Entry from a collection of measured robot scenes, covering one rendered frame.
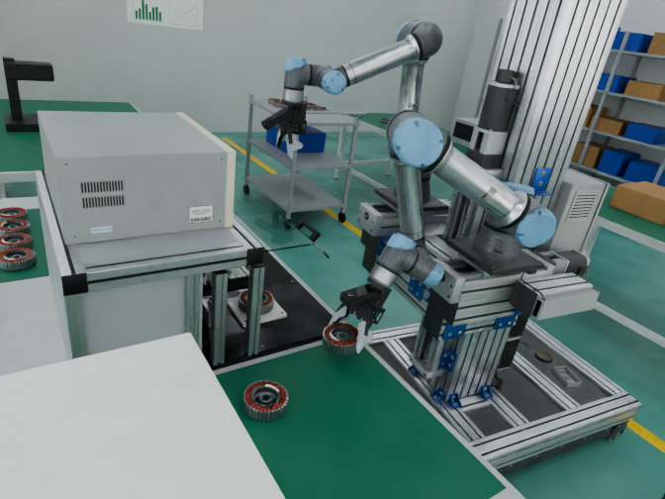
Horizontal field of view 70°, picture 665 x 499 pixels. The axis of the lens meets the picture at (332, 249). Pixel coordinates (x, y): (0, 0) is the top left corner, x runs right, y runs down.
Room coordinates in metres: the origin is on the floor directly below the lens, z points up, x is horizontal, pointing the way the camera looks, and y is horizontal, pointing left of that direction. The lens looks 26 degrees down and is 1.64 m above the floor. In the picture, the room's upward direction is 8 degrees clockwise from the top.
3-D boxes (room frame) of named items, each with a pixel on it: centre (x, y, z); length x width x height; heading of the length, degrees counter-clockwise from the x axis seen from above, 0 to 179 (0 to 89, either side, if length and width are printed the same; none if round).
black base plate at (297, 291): (1.37, 0.30, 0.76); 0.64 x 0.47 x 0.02; 36
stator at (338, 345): (1.14, -0.06, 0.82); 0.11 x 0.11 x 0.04
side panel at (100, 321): (0.88, 0.42, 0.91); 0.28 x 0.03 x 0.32; 126
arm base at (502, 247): (1.43, -0.53, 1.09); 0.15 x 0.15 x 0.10
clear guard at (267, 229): (1.26, 0.21, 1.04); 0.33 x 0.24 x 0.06; 126
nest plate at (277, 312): (1.28, 0.22, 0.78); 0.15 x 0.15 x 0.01; 36
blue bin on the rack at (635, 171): (6.21, -3.93, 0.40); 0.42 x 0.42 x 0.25; 36
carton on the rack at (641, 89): (6.54, -3.70, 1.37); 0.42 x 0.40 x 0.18; 37
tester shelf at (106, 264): (1.19, 0.55, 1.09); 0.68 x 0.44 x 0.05; 36
